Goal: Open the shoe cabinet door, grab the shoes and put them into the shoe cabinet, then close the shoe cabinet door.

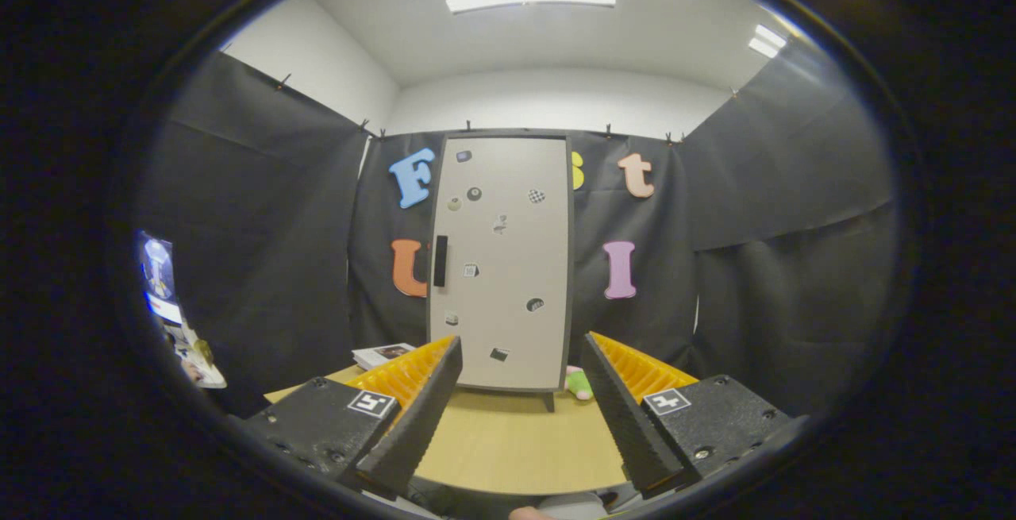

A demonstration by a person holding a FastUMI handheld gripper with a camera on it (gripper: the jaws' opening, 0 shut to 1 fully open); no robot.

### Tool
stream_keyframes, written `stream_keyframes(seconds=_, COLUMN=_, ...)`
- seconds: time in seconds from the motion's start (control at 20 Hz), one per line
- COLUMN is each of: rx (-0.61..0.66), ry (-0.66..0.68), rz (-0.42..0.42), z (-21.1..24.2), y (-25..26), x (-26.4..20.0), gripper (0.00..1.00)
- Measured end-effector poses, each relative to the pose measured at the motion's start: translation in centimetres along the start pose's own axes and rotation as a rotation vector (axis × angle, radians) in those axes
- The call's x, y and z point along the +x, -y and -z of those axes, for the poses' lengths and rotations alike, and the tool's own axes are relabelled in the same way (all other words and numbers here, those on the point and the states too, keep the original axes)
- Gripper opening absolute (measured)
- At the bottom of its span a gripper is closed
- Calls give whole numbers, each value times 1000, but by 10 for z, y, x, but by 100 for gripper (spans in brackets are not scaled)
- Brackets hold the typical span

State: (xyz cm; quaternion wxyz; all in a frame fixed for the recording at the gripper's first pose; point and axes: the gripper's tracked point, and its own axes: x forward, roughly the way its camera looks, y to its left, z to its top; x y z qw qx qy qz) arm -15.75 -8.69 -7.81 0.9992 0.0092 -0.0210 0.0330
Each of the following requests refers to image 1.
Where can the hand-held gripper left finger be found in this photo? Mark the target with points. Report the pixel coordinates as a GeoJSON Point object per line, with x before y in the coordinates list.
{"type": "Point", "coordinates": [421, 417]}

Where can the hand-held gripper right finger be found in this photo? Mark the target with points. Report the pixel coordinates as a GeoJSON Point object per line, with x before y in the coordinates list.
{"type": "Point", "coordinates": [623, 417]}

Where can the grey shoe cabinet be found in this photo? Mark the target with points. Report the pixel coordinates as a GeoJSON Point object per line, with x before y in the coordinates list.
{"type": "Point", "coordinates": [571, 282]}

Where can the grey shoe cabinet door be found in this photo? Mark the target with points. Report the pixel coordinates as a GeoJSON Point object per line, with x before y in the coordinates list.
{"type": "Point", "coordinates": [508, 282]}

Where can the pink and green plush toy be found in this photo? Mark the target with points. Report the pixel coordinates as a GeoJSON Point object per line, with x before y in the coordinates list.
{"type": "Point", "coordinates": [579, 383]}

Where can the stack of books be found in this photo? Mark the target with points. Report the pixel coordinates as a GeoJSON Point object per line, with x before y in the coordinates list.
{"type": "Point", "coordinates": [382, 355]}

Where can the black backdrop cloth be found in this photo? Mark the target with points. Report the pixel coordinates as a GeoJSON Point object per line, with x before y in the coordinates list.
{"type": "Point", "coordinates": [262, 250]}

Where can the white tray with small items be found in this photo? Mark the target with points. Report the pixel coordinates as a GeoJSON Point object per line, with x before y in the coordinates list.
{"type": "Point", "coordinates": [194, 357]}

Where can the row of black cloth clips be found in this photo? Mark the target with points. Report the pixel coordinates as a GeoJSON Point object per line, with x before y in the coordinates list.
{"type": "Point", "coordinates": [468, 125]}

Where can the blue printed card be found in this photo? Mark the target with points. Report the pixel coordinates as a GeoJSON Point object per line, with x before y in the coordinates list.
{"type": "Point", "coordinates": [159, 274]}

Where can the small ceiling light panel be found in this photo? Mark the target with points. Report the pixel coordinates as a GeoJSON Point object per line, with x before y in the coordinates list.
{"type": "Point", "coordinates": [767, 41]}

